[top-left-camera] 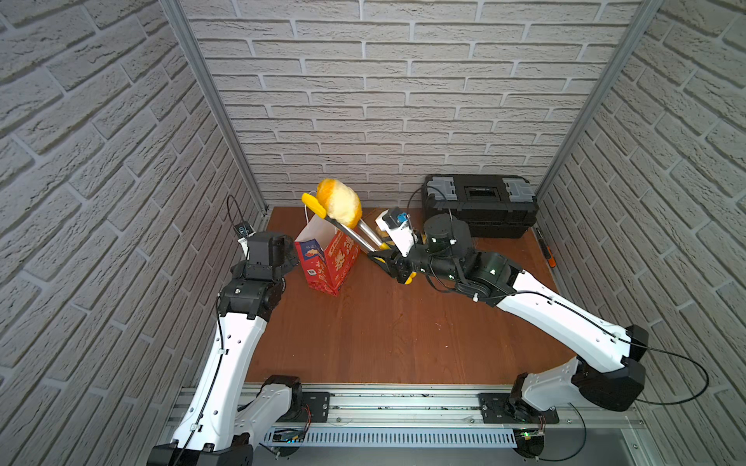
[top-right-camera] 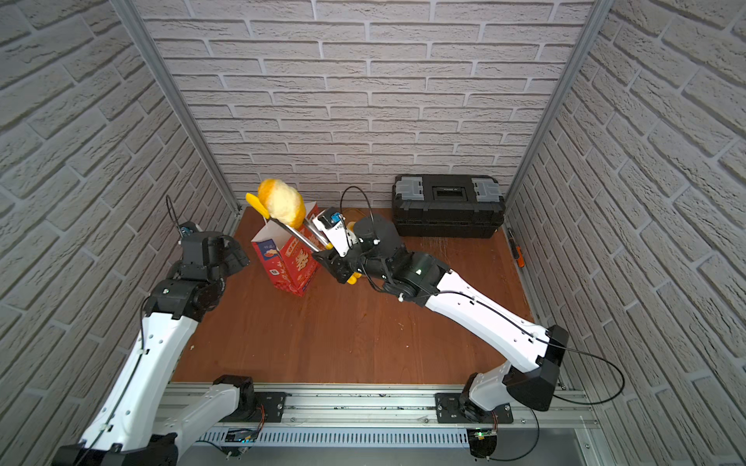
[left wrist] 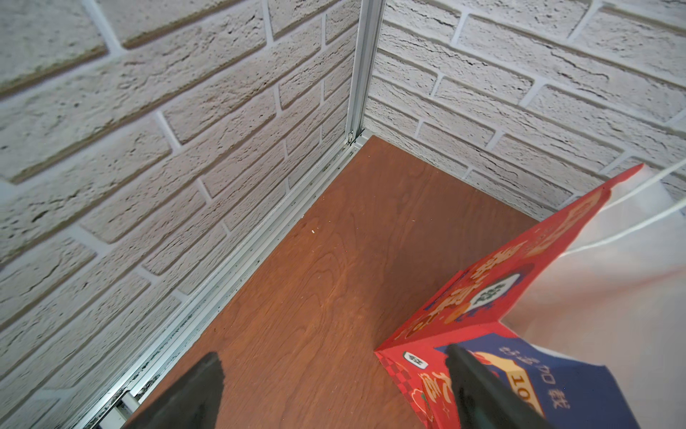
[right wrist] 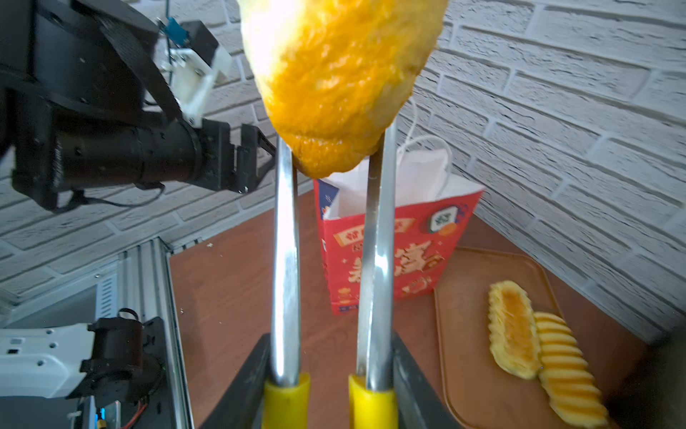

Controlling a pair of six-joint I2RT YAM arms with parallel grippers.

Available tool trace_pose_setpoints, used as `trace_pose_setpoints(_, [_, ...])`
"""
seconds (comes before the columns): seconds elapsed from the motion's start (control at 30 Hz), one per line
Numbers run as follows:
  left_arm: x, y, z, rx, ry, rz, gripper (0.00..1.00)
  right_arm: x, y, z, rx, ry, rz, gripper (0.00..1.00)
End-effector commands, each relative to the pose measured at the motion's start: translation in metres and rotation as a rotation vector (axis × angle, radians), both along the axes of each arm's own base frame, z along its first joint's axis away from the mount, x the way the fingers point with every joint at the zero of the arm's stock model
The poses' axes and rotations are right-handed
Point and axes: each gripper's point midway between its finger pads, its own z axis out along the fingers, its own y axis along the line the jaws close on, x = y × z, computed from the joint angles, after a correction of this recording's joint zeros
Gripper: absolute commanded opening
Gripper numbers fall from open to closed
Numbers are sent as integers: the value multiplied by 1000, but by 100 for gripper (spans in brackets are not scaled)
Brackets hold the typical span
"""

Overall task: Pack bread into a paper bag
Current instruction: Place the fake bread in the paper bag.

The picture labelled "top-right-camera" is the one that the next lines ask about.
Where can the orange black utility knife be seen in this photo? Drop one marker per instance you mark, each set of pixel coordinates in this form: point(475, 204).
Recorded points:
point(515, 248)

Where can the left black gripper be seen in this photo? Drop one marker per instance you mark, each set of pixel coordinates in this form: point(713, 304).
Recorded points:
point(234, 256)

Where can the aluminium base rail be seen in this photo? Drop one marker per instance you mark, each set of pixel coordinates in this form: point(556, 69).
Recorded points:
point(388, 416)

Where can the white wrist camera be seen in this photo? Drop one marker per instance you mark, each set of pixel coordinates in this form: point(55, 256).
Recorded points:
point(331, 224)

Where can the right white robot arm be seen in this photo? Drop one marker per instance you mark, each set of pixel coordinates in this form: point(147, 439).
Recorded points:
point(533, 354)

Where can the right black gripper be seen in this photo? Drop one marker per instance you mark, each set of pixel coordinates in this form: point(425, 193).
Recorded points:
point(333, 264)

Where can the black plastic toolbox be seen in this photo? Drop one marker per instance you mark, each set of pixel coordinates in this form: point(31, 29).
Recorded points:
point(451, 206)

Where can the yellow metal tongs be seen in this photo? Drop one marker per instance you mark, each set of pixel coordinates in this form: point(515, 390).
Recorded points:
point(307, 233)

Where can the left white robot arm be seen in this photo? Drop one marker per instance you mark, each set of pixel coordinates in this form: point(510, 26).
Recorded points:
point(125, 431)

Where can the large oval golden bun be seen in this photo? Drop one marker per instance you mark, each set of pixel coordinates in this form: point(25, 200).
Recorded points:
point(282, 202)

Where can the red white paper bag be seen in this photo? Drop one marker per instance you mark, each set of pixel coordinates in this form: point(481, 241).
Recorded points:
point(287, 261)

